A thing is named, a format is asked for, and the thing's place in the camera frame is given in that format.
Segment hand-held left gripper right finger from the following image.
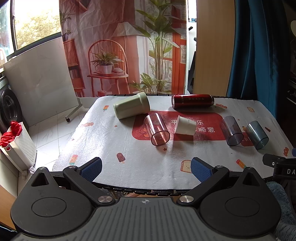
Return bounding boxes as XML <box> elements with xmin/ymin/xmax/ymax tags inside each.
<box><xmin>179</xmin><ymin>157</ymin><xmax>263</xmax><ymax>206</ymax></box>

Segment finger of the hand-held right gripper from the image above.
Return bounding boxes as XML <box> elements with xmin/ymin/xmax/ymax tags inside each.
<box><xmin>262</xmin><ymin>153</ymin><xmax>287</xmax><ymax>166</ymax></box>

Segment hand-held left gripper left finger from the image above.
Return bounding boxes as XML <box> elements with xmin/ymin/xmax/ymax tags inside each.
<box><xmin>31</xmin><ymin>157</ymin><xmax>116</xmax><ymax>207</ymax></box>

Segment blue transparent cup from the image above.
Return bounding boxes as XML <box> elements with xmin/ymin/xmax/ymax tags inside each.
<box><xmin>245</xmin><ymin>121</ymin><xmax>270</xmax><ymax>150</ymax></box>

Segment white cup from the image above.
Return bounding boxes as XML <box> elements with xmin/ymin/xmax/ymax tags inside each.
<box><xmin>174</xmin><ymin>115</ymin><xmax>197</xmax><ymax>135</ymax></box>

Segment purple transparent cup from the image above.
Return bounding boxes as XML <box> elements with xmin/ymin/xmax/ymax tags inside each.
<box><xmin>219</xmin><ymin>116</ymin><xmax>244</xmax><ymax>146</ymax></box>

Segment pink transparent cup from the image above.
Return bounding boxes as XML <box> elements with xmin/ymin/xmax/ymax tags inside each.
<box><xmin>144</xmin><ymin>113</ymin><xmax>171</xmax><ymax>146</ymax></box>

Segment green cup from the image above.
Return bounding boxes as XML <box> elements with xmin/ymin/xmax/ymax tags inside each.
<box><xmin>113</xmin><ymin>92</ymin><xmax>151</xmax><ymax>120</ymax></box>

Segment printed table mat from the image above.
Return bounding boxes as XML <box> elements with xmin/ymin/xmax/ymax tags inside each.
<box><xmin>52</xmin><ymin>95</ymin><xmax>295</xmax><ymax>193</ymax></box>

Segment blue towel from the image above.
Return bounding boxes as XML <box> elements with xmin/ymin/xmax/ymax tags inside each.
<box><xmin>265</xmin><ymin>180</ymin><xmax>296</xmax><ymax>241</ymax></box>

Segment red can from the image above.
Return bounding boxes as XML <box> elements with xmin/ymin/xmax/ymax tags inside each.
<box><xmin>171</xmin><ymin>94</ymin><xmax>215</xmax><ymax>109</ymax></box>

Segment white perforated basket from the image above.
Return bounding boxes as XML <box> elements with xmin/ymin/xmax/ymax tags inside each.
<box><xmin>0</xmin><ymin>121</ymin><xmax>38</xmax><ymax>173</ymax></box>

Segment red cloth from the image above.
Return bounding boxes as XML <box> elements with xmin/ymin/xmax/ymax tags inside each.
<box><xmin>0</xmin><ymin>120</ymin><xmax>23</xmax><ymax>148</ymax></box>

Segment washing machine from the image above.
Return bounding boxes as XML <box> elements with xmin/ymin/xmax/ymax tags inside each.
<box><xmin>0</xmin><ymin>75</ymin><xmax>30</xmax><ymax>133</ymax></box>

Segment white board on wheels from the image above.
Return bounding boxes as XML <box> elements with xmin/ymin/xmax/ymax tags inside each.
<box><xmin>3</xmin><ymin>36</ymin><xmax>81</xmax><ymax>127</ymax></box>

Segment blue curtain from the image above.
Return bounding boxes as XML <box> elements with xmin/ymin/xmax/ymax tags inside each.
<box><xmin>226</xmin><ymin>0</ymin><xmax>296</xmax><ymax>117</ymax></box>

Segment wooden panel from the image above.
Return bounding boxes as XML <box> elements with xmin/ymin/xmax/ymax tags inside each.
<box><xmin>193</xmin><ymin>0</ymin><xmax>236</xmax><ymax>95</ymax></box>

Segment printed backdrop cloth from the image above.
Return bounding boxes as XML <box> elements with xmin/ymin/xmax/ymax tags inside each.
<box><xmin>59</xmin><ymin>0</ymin><xmax>187</xmax><ymax>97</ymax></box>

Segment window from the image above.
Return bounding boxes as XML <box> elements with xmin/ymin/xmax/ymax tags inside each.
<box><xmin>0</xmin><ymin>0</ymin><xmax>62</xmax><ymax>59</ymax></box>

